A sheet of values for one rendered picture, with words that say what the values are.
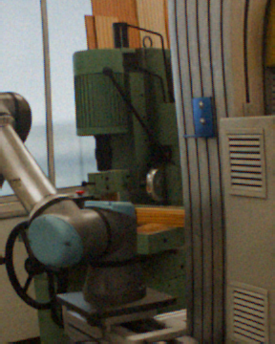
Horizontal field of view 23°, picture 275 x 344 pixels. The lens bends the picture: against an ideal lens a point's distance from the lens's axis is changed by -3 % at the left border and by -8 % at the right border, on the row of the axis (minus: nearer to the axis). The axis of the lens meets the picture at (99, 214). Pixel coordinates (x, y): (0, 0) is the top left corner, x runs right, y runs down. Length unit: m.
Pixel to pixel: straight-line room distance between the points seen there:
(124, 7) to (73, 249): 2.88
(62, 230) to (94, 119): 0.88
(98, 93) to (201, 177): 0.88
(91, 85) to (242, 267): 1.16
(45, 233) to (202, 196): 0.35
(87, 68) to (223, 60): 0.99
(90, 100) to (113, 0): 1.93
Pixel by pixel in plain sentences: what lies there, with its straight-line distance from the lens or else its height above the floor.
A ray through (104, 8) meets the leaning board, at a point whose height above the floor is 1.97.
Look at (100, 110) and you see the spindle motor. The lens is 2.33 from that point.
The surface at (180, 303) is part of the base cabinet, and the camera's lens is 2.43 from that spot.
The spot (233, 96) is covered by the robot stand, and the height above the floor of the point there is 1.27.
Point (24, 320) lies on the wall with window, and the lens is 3.87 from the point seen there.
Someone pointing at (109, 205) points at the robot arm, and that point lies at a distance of 1.61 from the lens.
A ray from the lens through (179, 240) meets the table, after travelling 2.23.
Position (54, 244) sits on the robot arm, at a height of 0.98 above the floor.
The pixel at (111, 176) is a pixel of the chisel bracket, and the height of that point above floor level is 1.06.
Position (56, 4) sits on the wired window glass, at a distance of 4.10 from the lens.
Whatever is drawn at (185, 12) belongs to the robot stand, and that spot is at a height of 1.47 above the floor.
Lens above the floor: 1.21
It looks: 7 degrees down
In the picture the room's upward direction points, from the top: 4 degrees counter-clockwise
